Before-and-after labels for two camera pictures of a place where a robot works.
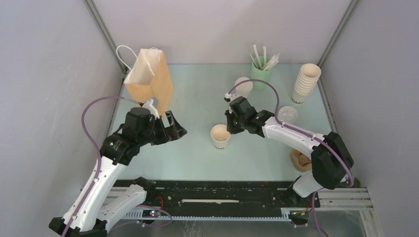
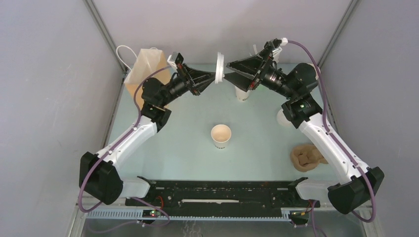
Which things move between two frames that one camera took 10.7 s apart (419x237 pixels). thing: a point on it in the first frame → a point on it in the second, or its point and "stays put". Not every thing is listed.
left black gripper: (175, 131) → (194, 74)
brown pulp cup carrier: (301, 162) stays put
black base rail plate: (167, 195) stays put
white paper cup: (220, 136) stays put
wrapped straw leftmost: (257, 56) stays put
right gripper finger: (230, 126) → (240, 80)
